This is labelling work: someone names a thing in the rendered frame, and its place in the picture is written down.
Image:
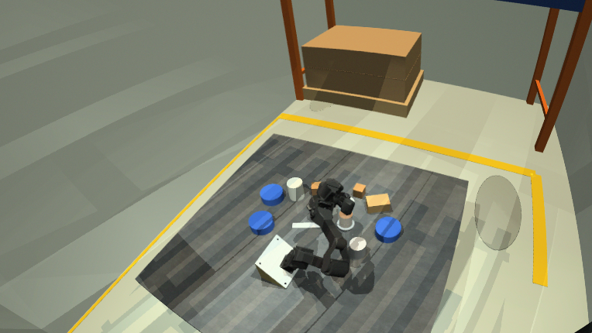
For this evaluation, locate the blue short cylinder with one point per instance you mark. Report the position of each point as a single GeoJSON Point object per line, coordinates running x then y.
{"type": "Point", "coordinates": [388, 230]}
{"type": "Point", "coordinates": [261, 222]}
{"type": "Point", "coordinates": [272, 194]}

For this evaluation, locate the glass coffee press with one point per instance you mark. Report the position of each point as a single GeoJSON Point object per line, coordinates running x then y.
{"type": "Point", "coordinates": [345, 222]}

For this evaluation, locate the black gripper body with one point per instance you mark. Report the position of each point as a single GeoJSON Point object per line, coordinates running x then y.
{"type": "Point", "coordinates": [347, 203]}

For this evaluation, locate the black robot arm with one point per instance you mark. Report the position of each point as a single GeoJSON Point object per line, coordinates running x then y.
{"type": "Point", "coordinates": [300, 257]}

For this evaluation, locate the white flat bar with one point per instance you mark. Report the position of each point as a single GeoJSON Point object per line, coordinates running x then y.
{"type": "Point", "coordinates": [305, 225]}

